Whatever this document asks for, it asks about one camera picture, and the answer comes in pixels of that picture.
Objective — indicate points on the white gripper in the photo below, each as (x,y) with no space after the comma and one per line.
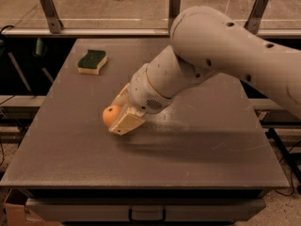
(145,90)

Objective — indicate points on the orange fruit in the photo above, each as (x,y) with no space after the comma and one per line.
(110,114)

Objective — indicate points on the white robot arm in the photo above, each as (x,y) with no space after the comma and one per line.
(203,43)

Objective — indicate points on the green yellow sponge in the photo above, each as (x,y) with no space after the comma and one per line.
(92,62)

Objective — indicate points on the cardboard box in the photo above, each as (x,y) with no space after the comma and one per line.
(19,215)

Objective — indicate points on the left metal bracket post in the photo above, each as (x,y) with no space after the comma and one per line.
(54,24)

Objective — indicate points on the metal bracket post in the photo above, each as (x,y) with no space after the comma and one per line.
(54,24)
(173,11)
(254,20)

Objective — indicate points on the grey table drawer with handle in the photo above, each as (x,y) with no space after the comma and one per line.
(143,210)

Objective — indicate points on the middle metal bracket post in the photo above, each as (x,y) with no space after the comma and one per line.
(173,11)

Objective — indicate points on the right metal bracket post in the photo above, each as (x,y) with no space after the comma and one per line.
(254,20)

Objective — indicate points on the metal rail behind table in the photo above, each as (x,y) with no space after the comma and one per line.
(135,33)

